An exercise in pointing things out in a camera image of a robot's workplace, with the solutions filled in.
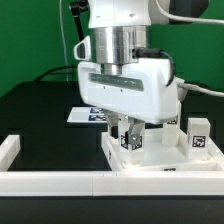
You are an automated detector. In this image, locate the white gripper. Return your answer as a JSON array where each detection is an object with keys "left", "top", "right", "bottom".
[{"left": 74, "top": 36, "right": 178, "bottom": 145}]

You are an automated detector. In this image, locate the white square tabletop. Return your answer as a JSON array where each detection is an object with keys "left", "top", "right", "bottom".
[{"left": 101, "top": 128, "right": 224, "bottom": 172}]

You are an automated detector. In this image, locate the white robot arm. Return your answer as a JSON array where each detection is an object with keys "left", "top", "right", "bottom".
[{"left": 74, "top": 0, "right": 224, "bottom": 147}]

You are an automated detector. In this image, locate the white U-shaped fence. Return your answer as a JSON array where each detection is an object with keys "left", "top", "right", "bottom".
[{"left": 0, "top": 135, "right": 224, "bottom": 197}]

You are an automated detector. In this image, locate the white marker base plate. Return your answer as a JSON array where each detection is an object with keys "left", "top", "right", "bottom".
[{"left": 67, "top": 107, "right": 106, "bottom": 123}]

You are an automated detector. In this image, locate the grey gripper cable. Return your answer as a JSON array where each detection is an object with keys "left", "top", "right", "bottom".
[{"left": 133, "top": 0, "right": 224, "bottom": 99}]

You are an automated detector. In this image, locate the black cable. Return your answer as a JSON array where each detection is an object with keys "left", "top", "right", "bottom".
[{"left": 33, "top": 64, "right": 79, "bottom": 82}]

